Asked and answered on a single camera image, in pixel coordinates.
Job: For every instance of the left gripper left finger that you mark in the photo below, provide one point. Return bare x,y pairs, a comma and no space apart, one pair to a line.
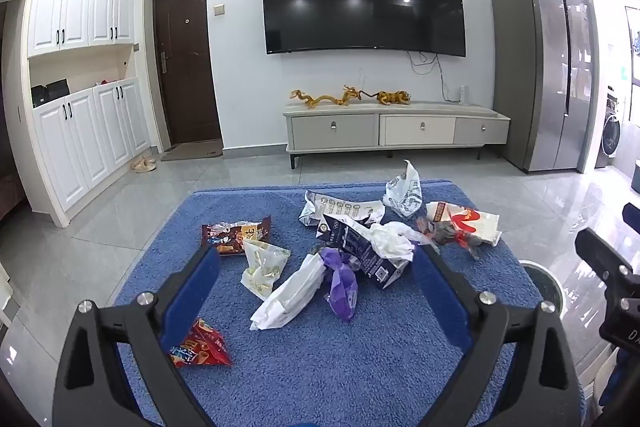
91,386

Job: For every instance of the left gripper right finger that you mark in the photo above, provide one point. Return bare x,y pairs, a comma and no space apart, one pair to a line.
541,386

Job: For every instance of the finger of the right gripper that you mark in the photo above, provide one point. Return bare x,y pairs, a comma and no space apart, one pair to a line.
631,214
600,256

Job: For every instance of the red chip bag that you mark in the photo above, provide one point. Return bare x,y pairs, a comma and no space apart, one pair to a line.
203,346

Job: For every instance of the white red fries bag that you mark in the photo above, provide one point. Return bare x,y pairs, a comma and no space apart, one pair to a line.
468,223

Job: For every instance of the grey wrapper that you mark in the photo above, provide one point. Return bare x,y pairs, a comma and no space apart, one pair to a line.
445,232

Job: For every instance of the brown snack bag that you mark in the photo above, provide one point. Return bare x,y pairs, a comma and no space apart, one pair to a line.
228,238

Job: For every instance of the white tissue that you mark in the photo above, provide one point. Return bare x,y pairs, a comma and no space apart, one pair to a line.
395,240

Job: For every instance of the white yellow snack wrapper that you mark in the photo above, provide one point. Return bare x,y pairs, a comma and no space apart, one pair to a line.
265,264

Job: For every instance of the purple plastic wrapper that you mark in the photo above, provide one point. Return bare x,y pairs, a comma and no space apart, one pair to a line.
343,292

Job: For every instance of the white paper bag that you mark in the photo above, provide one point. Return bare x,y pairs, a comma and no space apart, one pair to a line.
290,298

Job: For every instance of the dark blue milk carton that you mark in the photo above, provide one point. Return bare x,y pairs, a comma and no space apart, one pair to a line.
352,237

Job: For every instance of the white round trash bin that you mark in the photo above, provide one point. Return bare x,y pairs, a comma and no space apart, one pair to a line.
548,285

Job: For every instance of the blue white gloved right hand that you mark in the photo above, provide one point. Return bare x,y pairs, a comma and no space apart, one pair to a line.
623,364

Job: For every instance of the small grey waste bin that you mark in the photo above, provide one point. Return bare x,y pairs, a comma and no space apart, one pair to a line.
635,179

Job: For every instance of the front load washing machine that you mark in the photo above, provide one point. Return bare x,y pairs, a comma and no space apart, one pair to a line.
611,133

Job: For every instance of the grey double door refrigerator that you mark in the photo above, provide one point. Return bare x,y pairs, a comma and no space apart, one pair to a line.
543,80

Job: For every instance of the beige slippers pair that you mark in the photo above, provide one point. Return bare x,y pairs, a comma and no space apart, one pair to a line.
144,165

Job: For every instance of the blue terry towel mat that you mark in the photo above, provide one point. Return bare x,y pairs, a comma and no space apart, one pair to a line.
384,367

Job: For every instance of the white lower cabinets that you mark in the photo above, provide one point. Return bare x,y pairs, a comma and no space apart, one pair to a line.
86,136

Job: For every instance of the brown door mat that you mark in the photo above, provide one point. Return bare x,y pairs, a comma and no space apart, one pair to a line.
194,150

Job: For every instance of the golden tiger figurine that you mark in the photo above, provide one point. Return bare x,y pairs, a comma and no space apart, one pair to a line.
389,98

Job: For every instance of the black box on shelf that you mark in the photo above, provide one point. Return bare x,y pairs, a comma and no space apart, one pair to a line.
45,93

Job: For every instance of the golden dragon figurine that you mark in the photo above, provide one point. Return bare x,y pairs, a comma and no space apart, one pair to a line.
349,94

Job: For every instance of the grey white tv cabinet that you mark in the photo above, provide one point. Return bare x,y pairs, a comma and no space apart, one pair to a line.
363,127

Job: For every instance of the dark brown entrance door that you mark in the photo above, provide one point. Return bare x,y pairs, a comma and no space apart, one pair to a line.
183,63

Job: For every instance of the white upper wall cabinets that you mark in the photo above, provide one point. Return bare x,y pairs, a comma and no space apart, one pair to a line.
60,25

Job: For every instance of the large black wall television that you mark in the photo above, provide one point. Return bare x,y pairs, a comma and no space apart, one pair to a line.
431,26

